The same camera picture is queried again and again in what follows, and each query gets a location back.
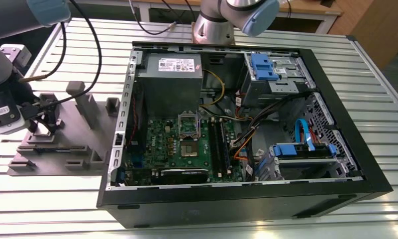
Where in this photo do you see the wooden cabinet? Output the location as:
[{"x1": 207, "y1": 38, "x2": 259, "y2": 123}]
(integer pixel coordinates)
[{"x1": 328, "y1": 0, "x2": 398, "y2": 70}]

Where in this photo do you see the grey parts rack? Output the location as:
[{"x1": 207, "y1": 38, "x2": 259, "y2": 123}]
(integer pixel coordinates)
[{"x1": 7, "y1": 81, "x2": 123, "y2": 177}]

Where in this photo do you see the grey metal disk bay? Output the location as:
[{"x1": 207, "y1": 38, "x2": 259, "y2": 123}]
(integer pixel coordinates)
[{"x1": 258, "y1": 145, "x2": 357, "y2": 182}]

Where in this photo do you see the black graphics card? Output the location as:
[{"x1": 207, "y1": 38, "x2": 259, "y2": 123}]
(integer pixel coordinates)
[{"x1": 151, "y1": 168, "x2": 210, "y2": 185}]

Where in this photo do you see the black case fan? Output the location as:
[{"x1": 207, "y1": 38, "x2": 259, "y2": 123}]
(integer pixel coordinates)
[{"x1": 126, "y1": 82, "x2": 147, "y2": 153}]

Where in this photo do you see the black PC case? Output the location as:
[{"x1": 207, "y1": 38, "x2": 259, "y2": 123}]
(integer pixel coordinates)
[{"x1": 96, "y1": 41, "x2": 395, "y2": 229}]

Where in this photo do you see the blue plastic drive bracket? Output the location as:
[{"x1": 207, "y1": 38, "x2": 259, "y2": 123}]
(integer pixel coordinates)
[{"x1": 251, "y1": 53, "x2": 283, "y2": 81}]

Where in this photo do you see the black camera cable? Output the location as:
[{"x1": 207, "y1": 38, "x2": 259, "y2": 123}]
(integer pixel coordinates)
[{"x1": 36, "y1": 0, "x2": 103, "y2": 108}]

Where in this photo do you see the red black fan wire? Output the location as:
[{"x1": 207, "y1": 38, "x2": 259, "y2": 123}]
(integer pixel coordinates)
[{"x1": 128, "y1": 91, "x2": 144, "y2": 146}]

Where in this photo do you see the black white wire bundle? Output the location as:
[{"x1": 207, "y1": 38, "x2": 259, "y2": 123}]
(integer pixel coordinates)
[{"x1": 200, "y1": 109, "x2": 254, "y2": 122}]

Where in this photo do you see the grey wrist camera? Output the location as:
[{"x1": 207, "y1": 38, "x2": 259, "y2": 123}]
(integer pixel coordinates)
[{"x1": 0, "y1": 44, "x2": 32, "y2": 68}]

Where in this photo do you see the orange data cable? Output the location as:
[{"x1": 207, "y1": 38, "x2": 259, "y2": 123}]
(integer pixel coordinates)
[{"x1": 234, "y1": 129, "x2": 258, "y2": 160}]

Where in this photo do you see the grey metal drive cage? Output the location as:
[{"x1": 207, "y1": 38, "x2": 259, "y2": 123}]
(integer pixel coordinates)
[{"x1": 240, "y1": 51, "x2": 317, "y2": 108}]

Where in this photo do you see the wooden desk white frame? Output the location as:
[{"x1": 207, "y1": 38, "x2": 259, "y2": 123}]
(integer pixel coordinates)
[{"x1": 132, "y1": 0, "x2": 345, "y2": 34}]

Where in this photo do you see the thick black cable bundle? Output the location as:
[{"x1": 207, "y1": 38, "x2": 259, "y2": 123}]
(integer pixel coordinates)
[{"x1": 231, "y1": 91, "x2": 313, "y2": 150}]

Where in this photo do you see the yellow wire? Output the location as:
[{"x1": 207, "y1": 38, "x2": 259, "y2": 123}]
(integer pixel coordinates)
[{"x1": 199, "y1": 69, "x2": 227, "y2": 108}]

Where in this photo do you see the hard disk blue carrier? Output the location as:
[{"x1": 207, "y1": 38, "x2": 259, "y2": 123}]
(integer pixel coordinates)
[{"x1": 268, "y1": 143, "x2": 339, "y2": 160}]

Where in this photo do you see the blue flat data cable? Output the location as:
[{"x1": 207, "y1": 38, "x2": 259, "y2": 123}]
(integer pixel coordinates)
[{"x1": 295, "y1": 119, "x2": 317, "y2": 151}]

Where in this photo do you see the green motherboard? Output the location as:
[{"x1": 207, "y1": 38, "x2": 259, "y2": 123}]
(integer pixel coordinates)
[{"x1": 122, "y1": 117, "x2": 250, "y2": 185}]

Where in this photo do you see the black cable silver plug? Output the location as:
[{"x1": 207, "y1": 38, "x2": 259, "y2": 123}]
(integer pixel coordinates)
[{"x1": 128, "y1": 0, "x2": 179, "y2": 35}]

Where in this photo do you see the metal socket cover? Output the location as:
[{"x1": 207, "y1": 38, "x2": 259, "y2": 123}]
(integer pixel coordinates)
[{"x1": 178, "y1": 113, "x2": 200, "y2": 139}]

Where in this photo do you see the grey power supply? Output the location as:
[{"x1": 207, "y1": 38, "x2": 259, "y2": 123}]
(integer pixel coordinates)
[{"x1": 135, "y1": 53, "x2": 206, "y2": 118}]

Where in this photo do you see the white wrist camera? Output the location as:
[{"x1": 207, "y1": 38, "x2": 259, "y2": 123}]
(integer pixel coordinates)
[{"x1": 0, "y1": 99, "x2": 34, "y2": 135}]

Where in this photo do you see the black cable brass plug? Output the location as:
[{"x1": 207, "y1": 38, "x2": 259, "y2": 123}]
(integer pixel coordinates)
[{"x1": 19, "y1": 21, "x2": 70, "y2": 82}]

